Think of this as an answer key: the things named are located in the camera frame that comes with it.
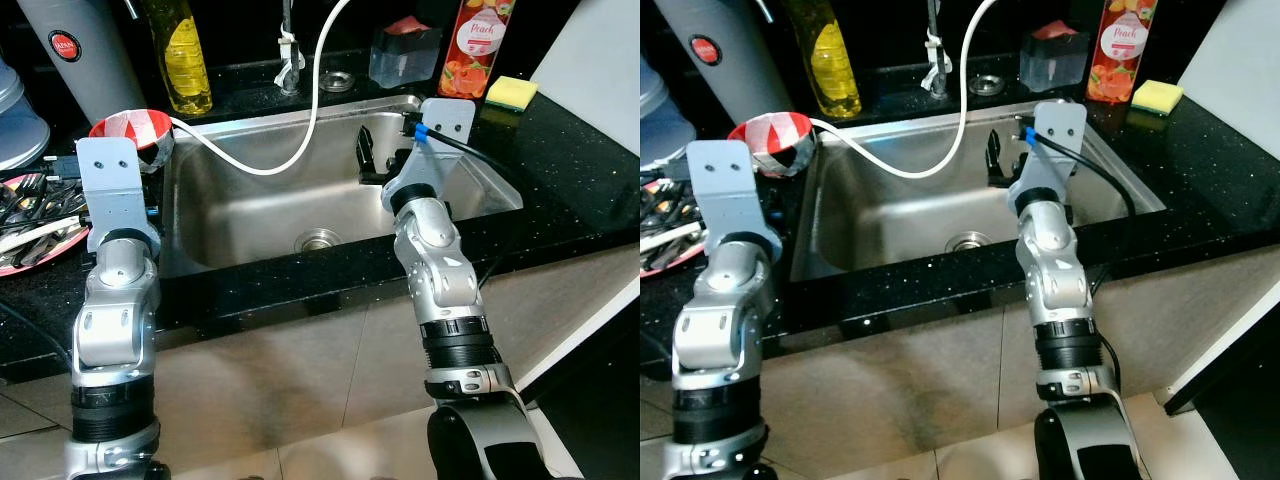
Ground red and white bowl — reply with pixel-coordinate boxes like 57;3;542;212
88;108;177;174
726;112;817;180

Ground clear plastic soap dispenser box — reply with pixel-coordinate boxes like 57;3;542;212
368;24;445;90
1019;27;1092;94

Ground stainless steel sink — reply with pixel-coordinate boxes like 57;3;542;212
159;95;525;280
789;97;1167;284

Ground metal sink faucet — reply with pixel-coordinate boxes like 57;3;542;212
274;0;307;97
921;0;952;99

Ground pink plate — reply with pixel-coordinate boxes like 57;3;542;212
640;180;707;278
0;172;92;279

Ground orange peach soap bottle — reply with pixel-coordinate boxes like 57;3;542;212
1084;0;1162;107
436;0;517;102

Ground yellow green sponge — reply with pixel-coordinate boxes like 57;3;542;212
1131;80;1187;117
484;75;540;114

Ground blue water jug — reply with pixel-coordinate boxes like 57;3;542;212
640;55;697;172
0;55;52;172

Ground yellow dish soap bottle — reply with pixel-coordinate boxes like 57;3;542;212
784;0;864;120
139;0;215;117

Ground white cabinet panel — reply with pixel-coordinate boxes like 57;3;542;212
529;0;641;158
1179;0;1280;163

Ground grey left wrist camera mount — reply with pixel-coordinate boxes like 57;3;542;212
686;140;785;258
75;137;164;253

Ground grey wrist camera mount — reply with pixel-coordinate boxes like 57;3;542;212
380;97;477;217
686;140;785;258
1009;100;1089;217
75;137;164;253

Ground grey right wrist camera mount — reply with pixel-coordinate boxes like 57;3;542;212
1009;100;1089;217
380;97;477;217

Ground white flexible hose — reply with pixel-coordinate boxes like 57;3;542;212
169;0;354;177
809;0;1002;182

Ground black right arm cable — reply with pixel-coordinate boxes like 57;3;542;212
403;115;522;293
1018;118;1139;293

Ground white handled utensil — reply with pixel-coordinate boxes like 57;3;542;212
640;230;703;265
0;220;87;258

